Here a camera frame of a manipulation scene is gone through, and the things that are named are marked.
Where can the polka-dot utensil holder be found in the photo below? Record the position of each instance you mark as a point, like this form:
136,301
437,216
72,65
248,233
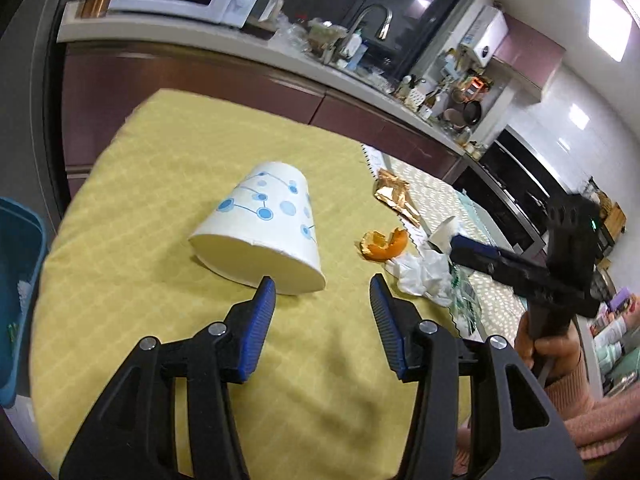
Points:
415,97

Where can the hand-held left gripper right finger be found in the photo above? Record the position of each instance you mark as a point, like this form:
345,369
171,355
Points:
387,330

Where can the blue trash bin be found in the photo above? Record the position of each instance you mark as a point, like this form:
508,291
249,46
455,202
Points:
20,240

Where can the person's right hand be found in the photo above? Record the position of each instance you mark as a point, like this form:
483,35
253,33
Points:
555,355

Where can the black frying pan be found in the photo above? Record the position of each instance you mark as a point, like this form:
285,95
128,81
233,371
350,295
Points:
472,111

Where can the maroon wall cabinet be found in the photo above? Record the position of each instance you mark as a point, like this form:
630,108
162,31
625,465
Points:
530,55

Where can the white soap bottle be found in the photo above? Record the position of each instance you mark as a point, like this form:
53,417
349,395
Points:
353,50

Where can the orange peel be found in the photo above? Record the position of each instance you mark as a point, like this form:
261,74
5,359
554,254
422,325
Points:
387,250

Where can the kitchen counter with maroon cabinets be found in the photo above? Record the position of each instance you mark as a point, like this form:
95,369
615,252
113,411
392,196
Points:
175,85

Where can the gold snack wrapper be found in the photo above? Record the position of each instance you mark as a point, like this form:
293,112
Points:
395,192

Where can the steel kitchen faucet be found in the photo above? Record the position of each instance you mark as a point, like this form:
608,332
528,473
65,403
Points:
385,30

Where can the clear green wrapper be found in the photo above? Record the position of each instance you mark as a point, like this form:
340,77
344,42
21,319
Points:
11,331
465,305

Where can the yellow checked tablecloth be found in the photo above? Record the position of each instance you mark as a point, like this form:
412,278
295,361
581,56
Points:
150,310

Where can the blue-dotted paper cup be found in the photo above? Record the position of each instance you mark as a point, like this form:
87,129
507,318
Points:
260,230

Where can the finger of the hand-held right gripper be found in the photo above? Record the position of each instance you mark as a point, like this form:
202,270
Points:
490,267
472,245

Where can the white water heater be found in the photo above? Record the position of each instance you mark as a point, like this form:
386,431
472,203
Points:
487,35

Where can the plastic-covered food container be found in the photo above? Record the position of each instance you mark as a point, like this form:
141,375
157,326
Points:
325,35

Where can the beige dash-patterned tablecloth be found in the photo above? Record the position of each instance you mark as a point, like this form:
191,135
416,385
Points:
440,195

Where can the white paper scrap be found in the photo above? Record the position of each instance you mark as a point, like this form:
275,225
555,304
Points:
442,232

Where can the black stove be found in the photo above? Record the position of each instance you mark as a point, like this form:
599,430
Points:
515,195

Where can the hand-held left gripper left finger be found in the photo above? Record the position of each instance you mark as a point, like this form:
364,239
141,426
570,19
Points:
260,320

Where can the grey refrigerator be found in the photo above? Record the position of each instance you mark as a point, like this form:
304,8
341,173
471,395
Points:
30,60

